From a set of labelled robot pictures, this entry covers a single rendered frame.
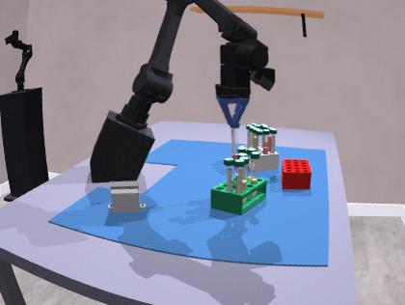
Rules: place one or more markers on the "red tube rack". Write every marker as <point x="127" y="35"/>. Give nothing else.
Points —
<point x="293" y="176"/>

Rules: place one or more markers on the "green tube rack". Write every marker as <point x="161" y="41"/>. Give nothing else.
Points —
<point x="232" y="202"/>

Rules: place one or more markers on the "blue flat mat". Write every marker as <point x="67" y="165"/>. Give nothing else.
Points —
<point x="288" y="227"/>

